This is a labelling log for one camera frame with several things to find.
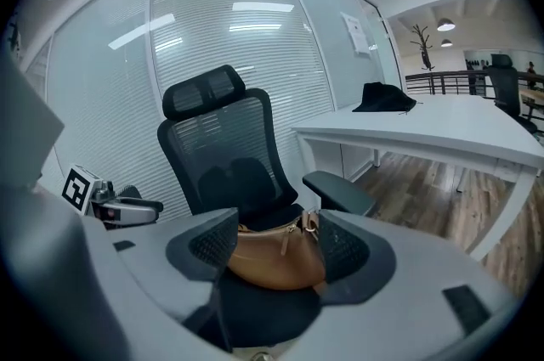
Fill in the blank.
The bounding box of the white desk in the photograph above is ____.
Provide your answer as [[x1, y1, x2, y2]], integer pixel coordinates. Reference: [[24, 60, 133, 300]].
[[291, 93, 544, 263]]

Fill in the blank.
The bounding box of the black office chair with headrest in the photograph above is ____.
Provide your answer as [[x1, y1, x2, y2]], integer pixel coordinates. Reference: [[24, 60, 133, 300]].
[[484, 53, 540, 136]]

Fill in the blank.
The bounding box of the black metal railing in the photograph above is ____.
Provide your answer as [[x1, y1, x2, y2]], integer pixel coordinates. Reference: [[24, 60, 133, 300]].
[[405, 70, 494, 97]]

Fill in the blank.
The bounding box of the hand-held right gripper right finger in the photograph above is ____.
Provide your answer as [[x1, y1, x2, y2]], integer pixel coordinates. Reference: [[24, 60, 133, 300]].
[[271, 209, 524, 361]]

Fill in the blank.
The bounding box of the brown leather bag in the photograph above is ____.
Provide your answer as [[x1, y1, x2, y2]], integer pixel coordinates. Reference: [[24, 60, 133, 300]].
[[226, 209, 329, 291]]

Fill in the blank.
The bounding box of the white paper notice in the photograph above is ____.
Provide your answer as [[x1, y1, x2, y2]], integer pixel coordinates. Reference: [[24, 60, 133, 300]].
[[339, 11, 371, 59]]

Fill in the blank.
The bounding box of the black mesh office chair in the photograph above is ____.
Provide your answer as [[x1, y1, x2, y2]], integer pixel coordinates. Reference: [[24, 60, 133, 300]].
[[156, 64, 378, 353]]

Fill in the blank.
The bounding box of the dark tree-shaped coat rack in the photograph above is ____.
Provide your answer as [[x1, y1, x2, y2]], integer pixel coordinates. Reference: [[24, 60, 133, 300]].
[[409, 23, 435, 73]]

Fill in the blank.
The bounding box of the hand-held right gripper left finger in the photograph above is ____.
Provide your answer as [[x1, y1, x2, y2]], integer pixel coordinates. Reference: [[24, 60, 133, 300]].
[[82, 206, 241, 324]]

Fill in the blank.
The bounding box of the black hat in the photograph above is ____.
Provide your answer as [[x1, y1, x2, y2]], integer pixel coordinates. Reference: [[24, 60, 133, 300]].
[[351, 82, 418, 115]]

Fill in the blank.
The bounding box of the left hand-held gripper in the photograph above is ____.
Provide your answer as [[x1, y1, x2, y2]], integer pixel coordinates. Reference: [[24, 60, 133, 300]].
[[61, 163, 165, 231]]

